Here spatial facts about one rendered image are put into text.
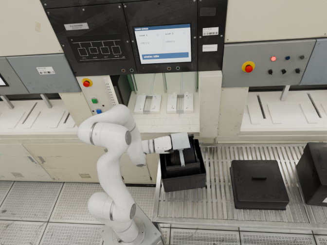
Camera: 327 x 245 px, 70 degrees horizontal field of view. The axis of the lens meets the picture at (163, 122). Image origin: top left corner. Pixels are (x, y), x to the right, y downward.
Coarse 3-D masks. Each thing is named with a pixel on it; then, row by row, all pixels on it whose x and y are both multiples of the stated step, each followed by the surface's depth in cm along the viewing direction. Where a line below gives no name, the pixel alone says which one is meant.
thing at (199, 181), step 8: (200, 152) 153; (160, 160) 151; (168, 160) 170; (200, 160) 159; (200, 168) 163; (184, 176) 142; (192, 176) 142; (200, 176) 143; (168, 184) 147; (176, 184) 148; (184, 184) 148; (192, 184) 149; (200, 184) 150
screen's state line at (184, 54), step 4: (176, 52) 126; (180, 52) 126; (184, 52) 126; (188, 52) 125; (144, 56) 129; (148, 56) 129; (152, 56) 129; (156, 56) 129; (160, 56) 129; (164, 56) 128; (168, 56) 128; (172, 56) 128; (176, 56) 128; (180, 56) 128; (184, 56) 127; (188, 56) 127
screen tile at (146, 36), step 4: (152, 32) 119; (156, 32) 118; (160, 32) 118; (140, 36) 121; (144, 36) 121; (148, 36) 121; (152, 36) 120; (160, 36) 120; (140, 40) 123; (144, 40) 122; (148, 40) 122; (156, 40) 122; (160, 40) 122; (140, 44) 124; (152, 44) 124; (156, 44) 123; (160, 44) 123; (140, 48) 126; (144, 48) 126; (148, 48) 125; (152, 48) 125; (156, 48) 125; (160, 48) 125
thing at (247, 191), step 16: (240, 160) 153; (256, 160) 152; (272, 160) 150; (240, 176) 145; (256, 176) 141; (272, 176) 143; (240, 192) 138; (256, 192) 137; (272, 192) 136; (240, 208) 141; (256, 208) 140; (272, 208) 138
